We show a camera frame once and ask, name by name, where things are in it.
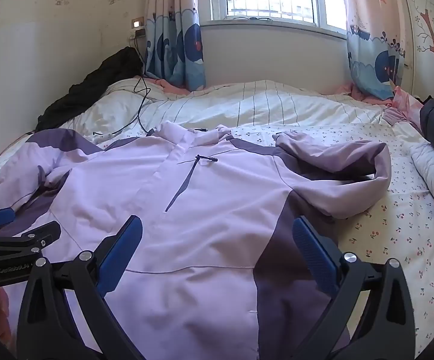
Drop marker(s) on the black cloth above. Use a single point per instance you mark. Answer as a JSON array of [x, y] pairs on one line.
[[89, 86]]

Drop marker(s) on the lit wall socket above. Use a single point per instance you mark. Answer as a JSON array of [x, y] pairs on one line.
[[138, 22]]

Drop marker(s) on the white striped duvet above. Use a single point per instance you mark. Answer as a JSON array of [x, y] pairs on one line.
[[258, 101]]

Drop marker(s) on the whale print curtain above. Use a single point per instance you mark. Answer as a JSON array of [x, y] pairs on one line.
[[175, 45], [374, 52]]

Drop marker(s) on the purple two-tone jacket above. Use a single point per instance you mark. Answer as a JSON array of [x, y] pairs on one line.
[[220, 213]]

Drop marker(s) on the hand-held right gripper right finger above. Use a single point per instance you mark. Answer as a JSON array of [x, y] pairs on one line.
[[314, 255]]

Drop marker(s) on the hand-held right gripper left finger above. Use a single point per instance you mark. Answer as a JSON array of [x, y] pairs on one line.
[[121, 249]]

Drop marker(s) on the pink bedding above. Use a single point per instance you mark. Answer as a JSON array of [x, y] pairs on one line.
[[168, 85]]

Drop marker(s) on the white wall pipe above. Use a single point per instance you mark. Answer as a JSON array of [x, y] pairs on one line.
[[408, 26]]

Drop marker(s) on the pink cloth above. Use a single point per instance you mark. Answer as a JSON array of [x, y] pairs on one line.
[[402, 108]]

